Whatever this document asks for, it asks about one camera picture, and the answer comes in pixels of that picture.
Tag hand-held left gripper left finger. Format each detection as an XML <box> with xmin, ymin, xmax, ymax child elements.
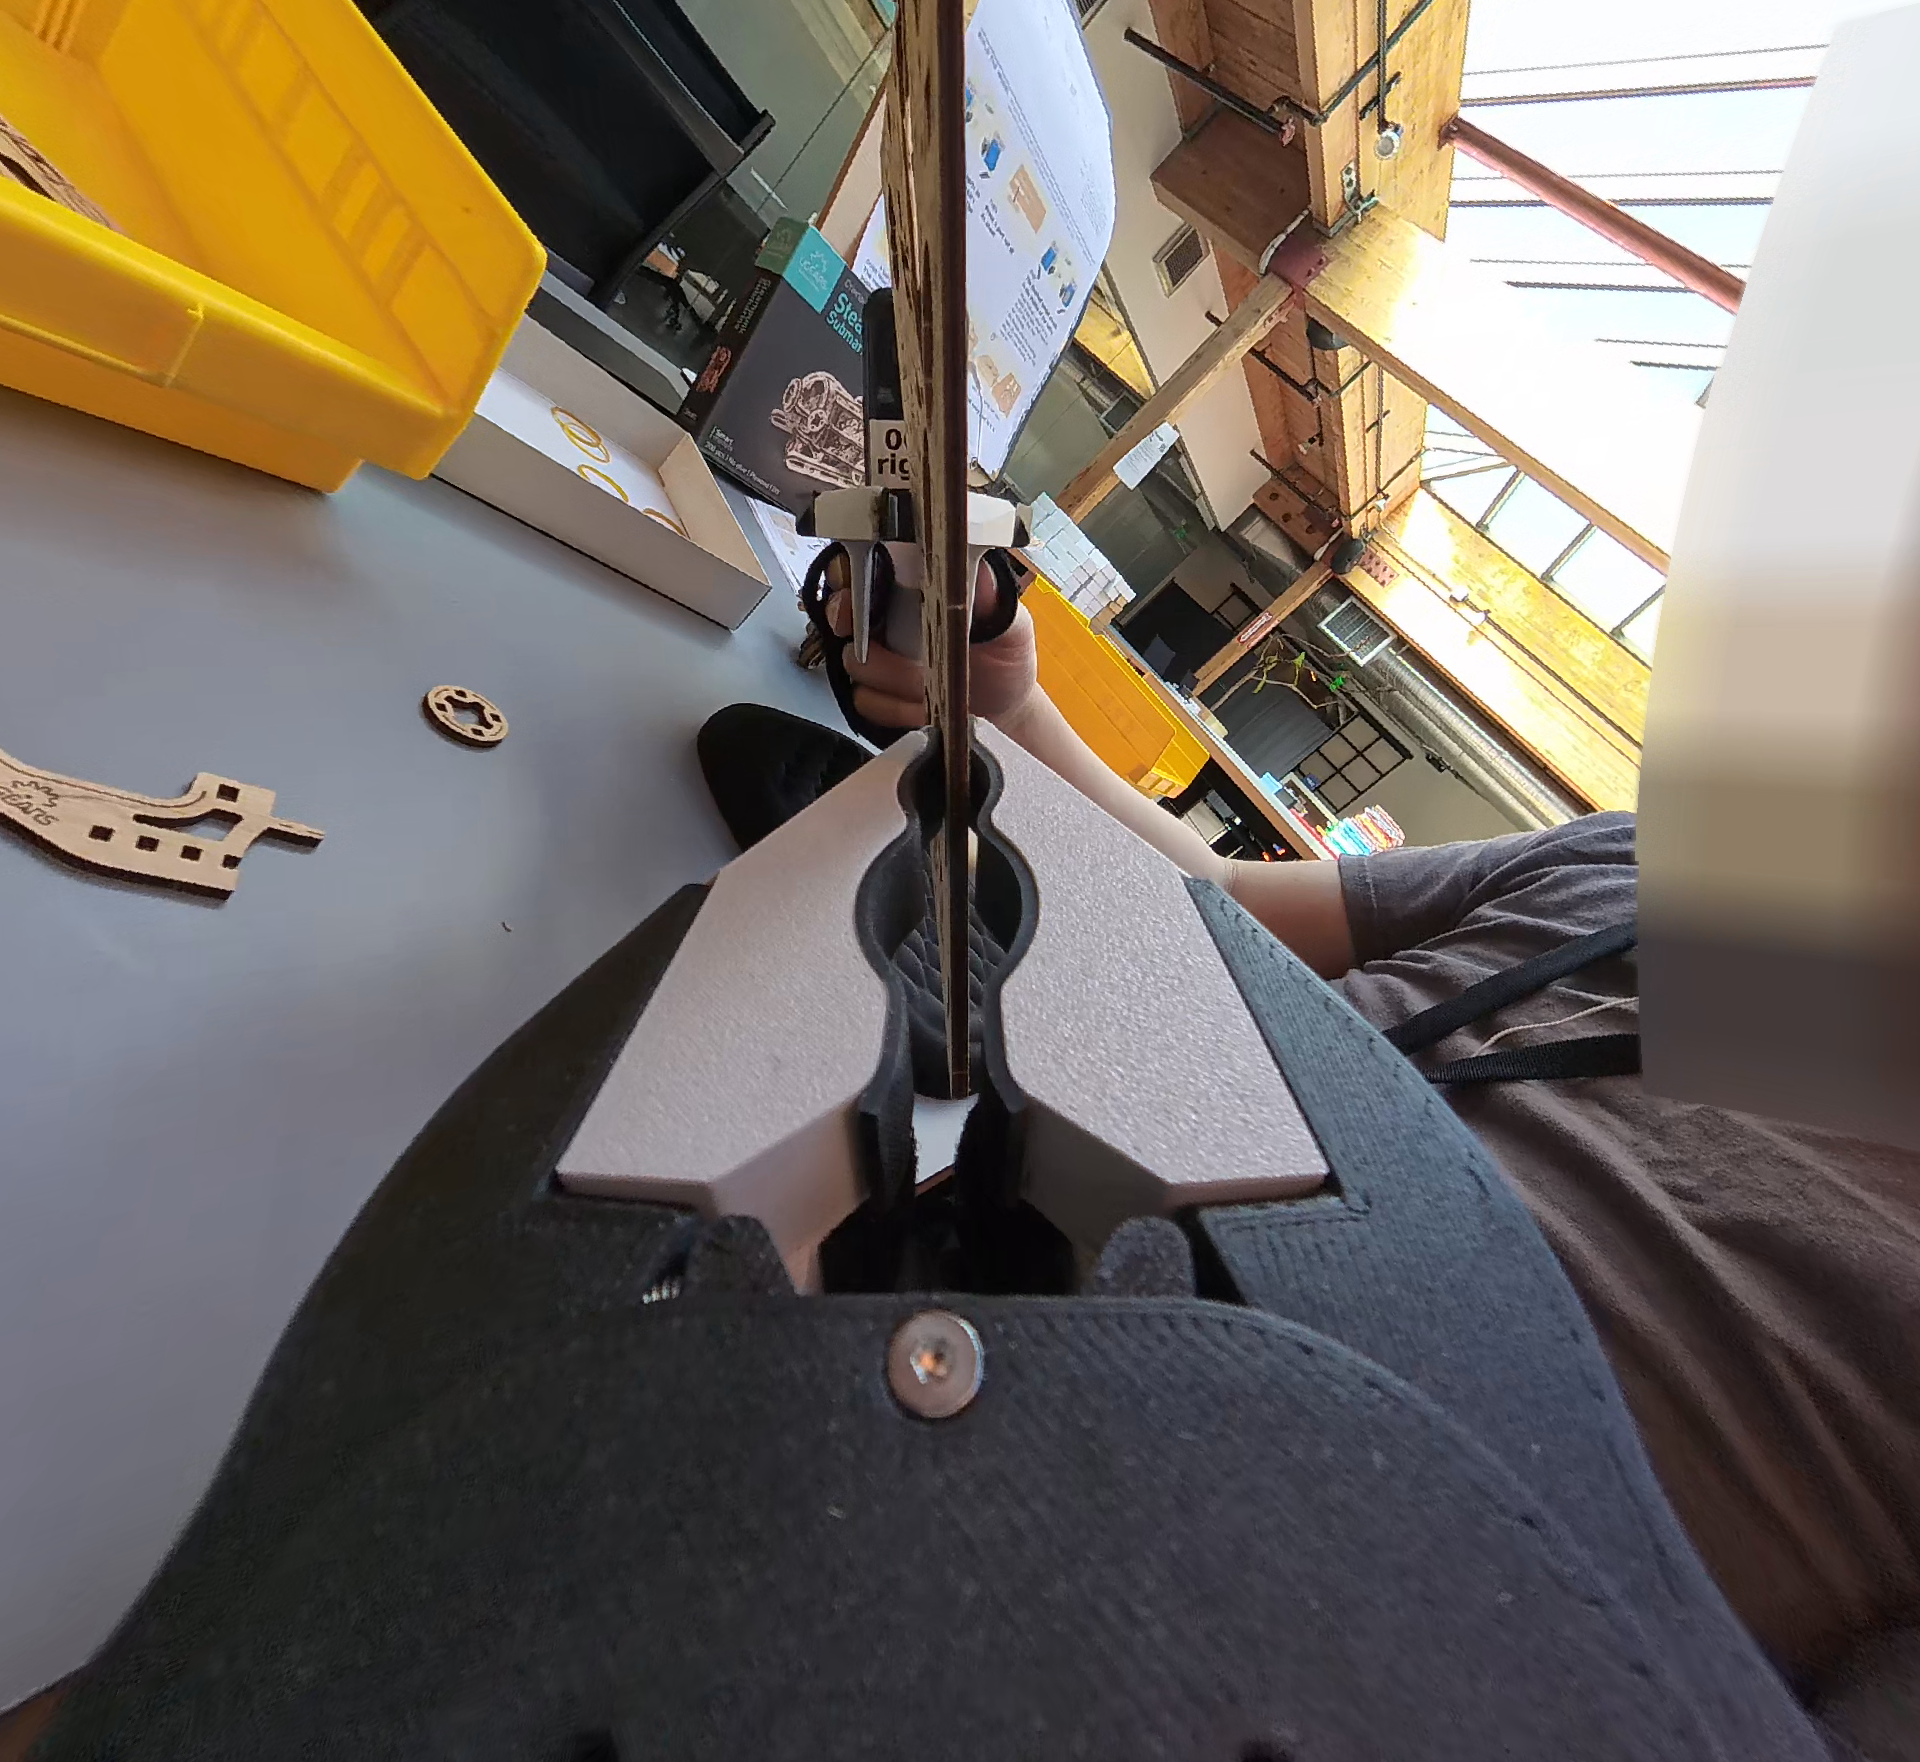
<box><xmin>553</xmin><ymin>728</ymin><xmax>948</xmax><ymax>1296</ymax></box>

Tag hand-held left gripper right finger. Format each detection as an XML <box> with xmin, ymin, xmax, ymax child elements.
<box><xmin>976</xmin><ymin>724</ymin><xmax>1336</xmax><ymax>1288</ymax></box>

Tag plywood parts sheet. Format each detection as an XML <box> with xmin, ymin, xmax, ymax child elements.
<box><xmin>0</xmin><ymin>115</ymin><xmax>119</xmax><ymax>232</ymax></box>
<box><xmin>875</xmin><ymin>0</ymin><xmax>981</xmax><ymax>1105</ymax></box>

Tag nested yellow plastic bins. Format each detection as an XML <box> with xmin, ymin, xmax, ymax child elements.
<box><xmin>0</xmin><ymin>0</ymin><xmax>553</xmax><ymax>497</ymax></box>

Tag person's right forearm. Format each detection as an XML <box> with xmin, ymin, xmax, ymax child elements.
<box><xmin>983</xmin><ymin>698</ymin><xmax>1350</xmax><ymax>976</ymax></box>

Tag dark model kit box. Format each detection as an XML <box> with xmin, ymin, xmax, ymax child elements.
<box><xmin>673</xmin><ymin>216</ymin><xmax>905</xmax><ymax>499</ymax></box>

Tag person's right hand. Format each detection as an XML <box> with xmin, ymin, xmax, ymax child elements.
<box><xmin>839</xmin><ymin>617</ymin><xmax>1048</xmax><ymax>744</ymax></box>

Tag stack of white boxes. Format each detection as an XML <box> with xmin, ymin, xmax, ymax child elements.
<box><xmin>1032</xmin><ymin>499</ymin><xmax>1136</xmax><ymax>613</ymax></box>

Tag single yellow plastic bin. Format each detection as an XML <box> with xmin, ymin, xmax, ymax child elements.
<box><xmin>1021</xmin><ymin>576</ymin><xmax>1213</xmax><ymax>798</ymax></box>

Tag white cardboard tray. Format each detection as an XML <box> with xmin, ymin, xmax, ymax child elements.
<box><xmin>430</xmin><ymin>315</ymin><xmax>776</xmax><ymax>636</ymax></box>

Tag group of yellow rubber bands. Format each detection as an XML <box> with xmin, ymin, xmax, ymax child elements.
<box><xmin>542</xmin><ymin>400</ymin><xmax>694</xmax><ymax>537</ymax></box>

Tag printed instruction poster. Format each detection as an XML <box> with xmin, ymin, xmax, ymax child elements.
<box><xmin>853</xmin><ymin>0</ymin><xmax>1121</xmax><ymax>477</ymax></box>

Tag black office chair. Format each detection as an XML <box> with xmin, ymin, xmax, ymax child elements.
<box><xmin>358</xmin><ymin>0</ymin><xmax>776</xmax><ymax>312</ymax></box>

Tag curved wooden part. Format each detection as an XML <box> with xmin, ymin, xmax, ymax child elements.
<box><xmin>0</xmin><ymin>748</ymin><xmax>324</xmax><ymax>902</ymax></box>

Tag black shoulder strap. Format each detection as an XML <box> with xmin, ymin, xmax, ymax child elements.
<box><xmin>1379</xmin><ymin>922</ymin><xmax>1647</xmax><ymax>1090</ymax></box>

